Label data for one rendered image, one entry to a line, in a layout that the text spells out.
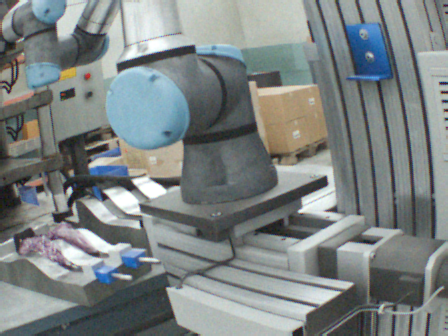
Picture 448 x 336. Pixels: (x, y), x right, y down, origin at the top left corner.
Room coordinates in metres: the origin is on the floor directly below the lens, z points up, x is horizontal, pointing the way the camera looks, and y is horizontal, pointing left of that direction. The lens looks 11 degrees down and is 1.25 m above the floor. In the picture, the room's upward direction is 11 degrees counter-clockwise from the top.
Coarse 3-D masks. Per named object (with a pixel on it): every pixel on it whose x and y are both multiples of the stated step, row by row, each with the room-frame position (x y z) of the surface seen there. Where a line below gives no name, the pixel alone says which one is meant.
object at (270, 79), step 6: (258, 72) 8.90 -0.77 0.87; (264, 72) 8.76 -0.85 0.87; (270, 72) 8.36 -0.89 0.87; (276, 72) 8.44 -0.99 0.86; (252, 78) 8.38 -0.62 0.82; (258, 78) 8.35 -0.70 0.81; (264, 78) 8.34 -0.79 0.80; (270, 78) 8.36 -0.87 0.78; (276, 78) 8.41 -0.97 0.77; (258, 84) 8.35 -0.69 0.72; (264, 84) 8.34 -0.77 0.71; (270, 84) 8.35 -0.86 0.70; (276, 84) 8.39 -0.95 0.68
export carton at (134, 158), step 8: (120, 144) 6.96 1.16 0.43; (128, 144) 6.80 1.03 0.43; (128, 152) 6.80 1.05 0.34; (136, 152) 6.67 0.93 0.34; (128, 160) 6.83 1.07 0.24; (136, 160) 6.69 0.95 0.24; (144, 160) 6.59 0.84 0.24; (128, 168) 6.89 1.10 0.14; (136, 168) 6.75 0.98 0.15; (144, 168) 6.62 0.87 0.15
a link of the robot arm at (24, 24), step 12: (36, 0) 0.90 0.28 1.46; (48, 0) 0.90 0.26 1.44; (60, 0) 0.93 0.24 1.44; (24, 12) 0.92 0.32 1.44; (36, 12) 0.90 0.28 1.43; (48, 12) 0.90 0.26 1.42; (60, 12) 0.92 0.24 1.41; (12, 24) 0.94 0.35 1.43; (24, 24) 0.92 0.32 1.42; (36, 24) 0.91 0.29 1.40; (48, 24) 0.92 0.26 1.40; (24, 36) 0.92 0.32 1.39
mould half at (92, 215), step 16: (112, 192) 1.63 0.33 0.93; (128, 192) 1.64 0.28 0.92; (144, 192) 1.65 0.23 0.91; (160, 192) 1.67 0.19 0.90; (80, 208) 1.58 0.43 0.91; (96, 208) 1.54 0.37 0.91; (128, 208) 1.57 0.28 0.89; (80, 224) 1.61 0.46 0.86; (96, 224) 1.52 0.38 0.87; (112, 224) 1.45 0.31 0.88; (128, 224) 1.40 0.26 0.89; (144, 224) 1.37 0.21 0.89; (112, 240) 1.46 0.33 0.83; (128, 240) 1.39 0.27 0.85; (144, 240) 1.33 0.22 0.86
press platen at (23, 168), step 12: (12, 156) 2.48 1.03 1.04; (48, 156) 1.94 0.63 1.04; (60, 156) 1.97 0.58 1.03; (0, 168) 2.03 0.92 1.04; (12, 168) 1.91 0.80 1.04; (24, 168) 1.92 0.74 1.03; (36, 168) 1.92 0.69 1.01; (48, 168) 1.93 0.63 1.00; (60, 168) 1.98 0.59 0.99; (0, 180) 1.84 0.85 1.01; (12, 180) 1.88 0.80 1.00; (24, 180) 2.47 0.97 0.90
